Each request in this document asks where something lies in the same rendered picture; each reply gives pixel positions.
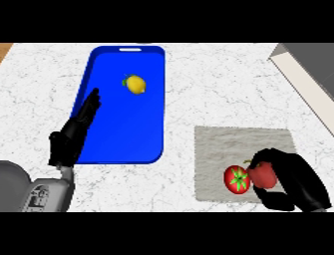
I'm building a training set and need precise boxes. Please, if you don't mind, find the red tomato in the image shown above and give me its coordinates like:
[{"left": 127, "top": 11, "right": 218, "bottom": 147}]
[{"left": 223, "top": 164, "right": 252, "bottom": 195}]

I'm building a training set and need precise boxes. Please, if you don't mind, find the grey and cream shelf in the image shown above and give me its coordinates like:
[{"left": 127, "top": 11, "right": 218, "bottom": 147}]
[{"left": 267, "top": 43, "right": 334, "bottom": 150}]

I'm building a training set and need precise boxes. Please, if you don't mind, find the grey placemat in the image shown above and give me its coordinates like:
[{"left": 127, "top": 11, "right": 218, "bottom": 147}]
[{"left": 193, "top": 126, "right": 300, "bottom": 203}]

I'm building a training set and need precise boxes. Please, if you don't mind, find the red bell pepper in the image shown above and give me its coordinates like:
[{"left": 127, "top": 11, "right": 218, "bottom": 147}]
[{"left": 243, "top": 159, "right": 279, "bottom": 190}]

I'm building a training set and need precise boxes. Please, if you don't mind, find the yellow lemon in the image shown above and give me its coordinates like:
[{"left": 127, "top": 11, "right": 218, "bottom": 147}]
[{"left": 122, "top": 74, "right": 150, "bottom": 96}]

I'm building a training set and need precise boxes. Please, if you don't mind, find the blue tray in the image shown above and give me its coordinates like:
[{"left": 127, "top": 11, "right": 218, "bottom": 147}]
[{"left": 70, "top": 45, "right": 168, "bottom": 165}]

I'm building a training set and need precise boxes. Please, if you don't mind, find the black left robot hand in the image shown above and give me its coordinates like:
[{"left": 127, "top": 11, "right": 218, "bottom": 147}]
[{"left": 48, "top": 87, "right": 104, "bottom": 168}]

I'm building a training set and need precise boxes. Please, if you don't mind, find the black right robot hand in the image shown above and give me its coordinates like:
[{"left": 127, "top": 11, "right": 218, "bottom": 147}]
[{"left": 246, "top": 147, "right": 334, "bottom": 212}]

